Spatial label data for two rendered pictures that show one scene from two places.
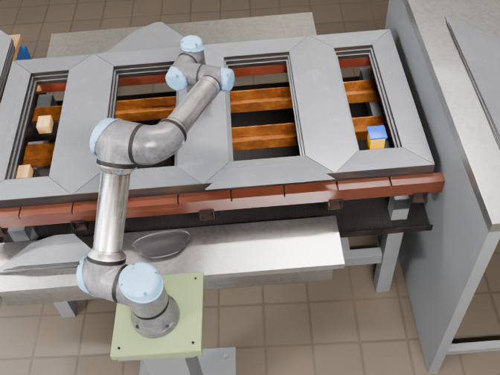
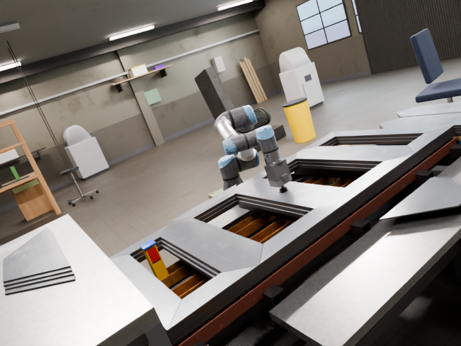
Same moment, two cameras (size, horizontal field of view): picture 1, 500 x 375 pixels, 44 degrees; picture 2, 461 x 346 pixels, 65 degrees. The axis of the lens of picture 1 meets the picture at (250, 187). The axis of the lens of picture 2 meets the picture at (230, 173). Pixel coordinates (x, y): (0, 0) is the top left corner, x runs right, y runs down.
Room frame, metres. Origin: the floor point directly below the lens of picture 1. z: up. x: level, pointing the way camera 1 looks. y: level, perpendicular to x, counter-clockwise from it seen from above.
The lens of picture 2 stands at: (2.96, -0.78, 1.46)
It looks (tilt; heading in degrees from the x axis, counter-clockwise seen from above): 15 degrees down; 151
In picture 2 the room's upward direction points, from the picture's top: 20 degrees counter-clockwise
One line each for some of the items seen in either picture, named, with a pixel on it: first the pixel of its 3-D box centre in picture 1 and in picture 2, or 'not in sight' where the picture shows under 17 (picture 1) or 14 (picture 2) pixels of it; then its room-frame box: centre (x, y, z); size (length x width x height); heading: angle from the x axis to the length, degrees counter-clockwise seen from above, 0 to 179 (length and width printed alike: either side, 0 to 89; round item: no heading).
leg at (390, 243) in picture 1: (390, 244); not in sight; (1.35, -0.55, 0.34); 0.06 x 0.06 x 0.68; 89
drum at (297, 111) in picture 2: not in sight; (300, 120); (-1.38, 3.14, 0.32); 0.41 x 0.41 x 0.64
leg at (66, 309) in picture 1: (46, 271); not in sight; (1.36, 0.86, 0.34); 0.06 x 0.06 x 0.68; 89
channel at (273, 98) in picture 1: (206, 104); not in sight; (1.88, 0.15, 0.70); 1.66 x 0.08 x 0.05; 89
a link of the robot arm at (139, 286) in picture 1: (141, 288); (228, 165); (0.93, 0.35, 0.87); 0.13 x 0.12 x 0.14; 65
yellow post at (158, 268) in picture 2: (373, 152); (157, 265); (1.46, -0.46, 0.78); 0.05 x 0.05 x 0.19; 89
